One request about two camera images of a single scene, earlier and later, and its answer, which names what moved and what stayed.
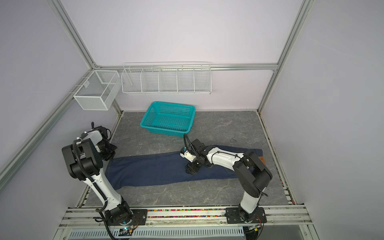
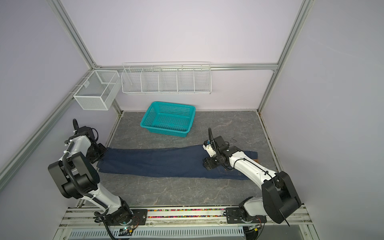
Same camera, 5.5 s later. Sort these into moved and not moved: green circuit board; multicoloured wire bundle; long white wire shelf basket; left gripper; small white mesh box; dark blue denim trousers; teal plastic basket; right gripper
Moved: dark blue denim trousers; left gripper; right gripper
Not moved: multicoloured wire bundle; long white wire shelf basket; teal plastic basket; green circuit board; small white mesh box
